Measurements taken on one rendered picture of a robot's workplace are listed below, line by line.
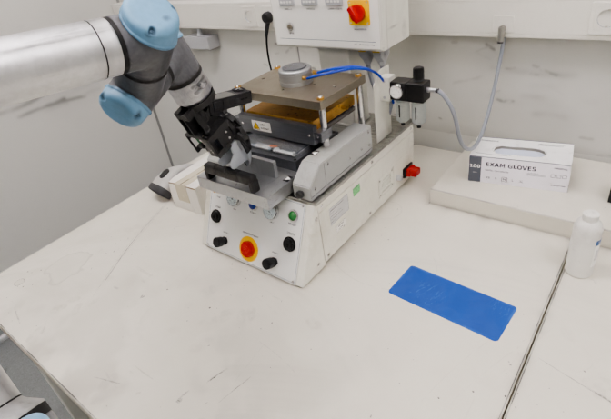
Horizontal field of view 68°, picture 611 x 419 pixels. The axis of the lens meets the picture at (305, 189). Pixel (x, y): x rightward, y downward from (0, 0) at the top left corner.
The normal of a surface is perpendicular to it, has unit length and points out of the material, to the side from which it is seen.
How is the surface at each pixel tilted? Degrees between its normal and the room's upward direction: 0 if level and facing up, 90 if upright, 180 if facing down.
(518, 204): 0
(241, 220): 65
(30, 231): 90
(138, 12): 46
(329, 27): 90
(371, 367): 0
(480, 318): 0
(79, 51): 73
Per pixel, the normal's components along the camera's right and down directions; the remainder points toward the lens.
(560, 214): -0.14, -0.84
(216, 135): 0.78, 0.22
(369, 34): -0.61, 0.48
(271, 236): -0.61, 0.08
